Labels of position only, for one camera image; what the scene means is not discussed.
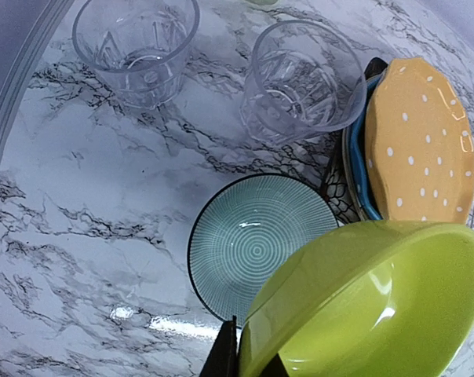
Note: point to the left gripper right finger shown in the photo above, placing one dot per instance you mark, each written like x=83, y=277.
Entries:
x=273, y=367

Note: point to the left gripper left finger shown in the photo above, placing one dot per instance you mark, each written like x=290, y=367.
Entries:
x=223, y=357

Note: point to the lime green bowl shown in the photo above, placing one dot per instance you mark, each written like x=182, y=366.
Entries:
x=373, y=298

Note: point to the white patterned bowl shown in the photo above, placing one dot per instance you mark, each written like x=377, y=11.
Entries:
x=245, y=232

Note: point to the black floral square plate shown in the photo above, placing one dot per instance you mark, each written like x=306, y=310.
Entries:
x=334, y=186

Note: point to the blue polka dot plate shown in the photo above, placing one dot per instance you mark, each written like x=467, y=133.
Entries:
x=354, y=163

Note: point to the orange polka dot plate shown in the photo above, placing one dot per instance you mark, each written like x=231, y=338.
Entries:
x=419, y=151

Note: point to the clear glass blue flower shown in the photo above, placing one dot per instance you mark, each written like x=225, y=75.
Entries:
x=304, y=80

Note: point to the clear glass red flower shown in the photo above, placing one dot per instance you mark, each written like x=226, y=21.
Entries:
x=138, y=48

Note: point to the pale green mug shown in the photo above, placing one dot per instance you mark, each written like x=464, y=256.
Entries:
x=263, y=2

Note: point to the left aluminium frame post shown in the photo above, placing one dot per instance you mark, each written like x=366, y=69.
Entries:
x=25, y=30

